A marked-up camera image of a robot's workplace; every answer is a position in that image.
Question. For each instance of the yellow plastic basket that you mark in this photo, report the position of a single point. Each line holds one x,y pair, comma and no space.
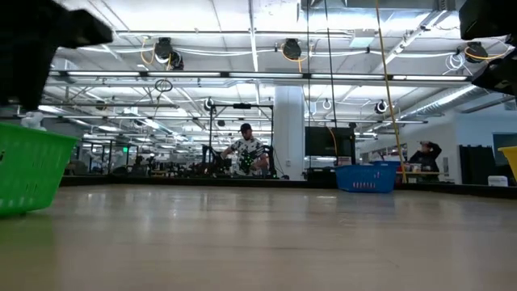
511,159

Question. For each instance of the green plastic basket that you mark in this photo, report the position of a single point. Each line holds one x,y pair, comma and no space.
32,169

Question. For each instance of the blue plastic basket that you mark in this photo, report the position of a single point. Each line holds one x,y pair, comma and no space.
366,178

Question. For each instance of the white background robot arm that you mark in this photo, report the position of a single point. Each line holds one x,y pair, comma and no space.
34,120

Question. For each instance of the black background robot arm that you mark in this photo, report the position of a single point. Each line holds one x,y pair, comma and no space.
212,159
270,159

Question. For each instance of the black partition panel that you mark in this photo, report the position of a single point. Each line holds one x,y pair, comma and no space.
476,163

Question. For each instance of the small white box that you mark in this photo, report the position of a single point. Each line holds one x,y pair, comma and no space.
497,180

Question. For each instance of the person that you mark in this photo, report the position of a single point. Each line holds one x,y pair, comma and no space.
426,157
247,153

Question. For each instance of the black display screen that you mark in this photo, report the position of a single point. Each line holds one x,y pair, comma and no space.
329,141

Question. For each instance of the white building column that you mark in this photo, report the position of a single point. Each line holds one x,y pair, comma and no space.
288,133

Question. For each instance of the ceiling light strip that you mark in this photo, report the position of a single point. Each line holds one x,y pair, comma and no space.
262,75

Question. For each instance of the black framed enclosure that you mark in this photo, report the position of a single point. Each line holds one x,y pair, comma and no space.
110,157

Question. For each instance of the black metal gantry frame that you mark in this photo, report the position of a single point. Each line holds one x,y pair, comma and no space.
242,106

